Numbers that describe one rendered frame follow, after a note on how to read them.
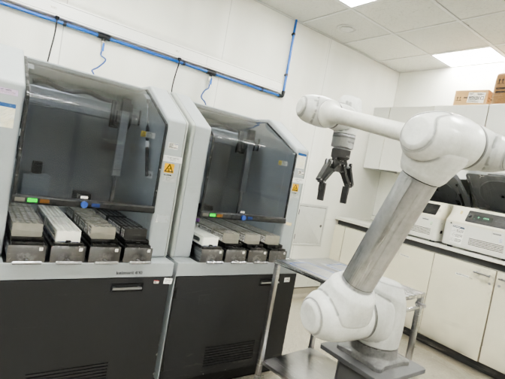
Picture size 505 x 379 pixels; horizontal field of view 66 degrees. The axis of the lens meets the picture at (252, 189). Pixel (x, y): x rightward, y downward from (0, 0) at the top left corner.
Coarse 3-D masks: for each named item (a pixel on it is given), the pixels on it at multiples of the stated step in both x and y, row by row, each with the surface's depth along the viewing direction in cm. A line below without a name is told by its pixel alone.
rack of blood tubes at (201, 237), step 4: (196, 228) 229; (196, 232) 215; (200, 232) 216; (204, 232) 218; (208, 232) 221; (196, 236) 224; (200, 236) 209; (204, 236) 208; (208, 236) 209; (212, 236) 213; (216, 236) 213; (192, 240) 215; (196, 240) 222; (200, 240) 208; (204, 240) 207; (208, 240) 208; (212, 240) 210; (216, 240) 211; (204, 244) 207; (208, 244) 209; (216, 244) 212
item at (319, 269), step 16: (304, 272) 187; (320, 272) 192; (272, 288) 202; (272, 304) 203; (416, 304) 184; (416, 320) 188; (304, 352) 224; (256, 368) 205; (272, 368) 200; (288, 368) 202; (304, 368) 205; (320, 368) 208
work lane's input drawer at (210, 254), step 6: (192, 246) 211; (198, 246) 208; (204, 246) 206; (210, 246) 209; (216, 246) 211; (192, 252) 210; (198, 252) 205; (204, 252) 204; (210, 252) 206; (216, 252) 208; (222, 252) 210; (204, 258) 204; (210, 258) 206; (216, 258) 209
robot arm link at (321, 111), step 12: (312, 96) 142; (324, 96) 144; (300, 108) 143; (312, 108) 140; (324, 108) 139; (336, 108) 137; (312, 120) 143; (324, 120) 141; (336, 120) 137; (348, 120) 133; (360, 120) 131; (372, 120) 130; (384, 120) 129; (372, 132) 132; (384, 132) 129; (396, 132) 127
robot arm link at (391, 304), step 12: (384, 288) 127; (396, 288) 128; (384, 300) 126; (396, 300) 126; (384, 312) 124; (396, 312) 126; (384, 324) 124; (396, 324) 127; (372, 336) 124; (384, 336) 125; (396, 336) 128; (384, 348) 127; (396, 348) 129
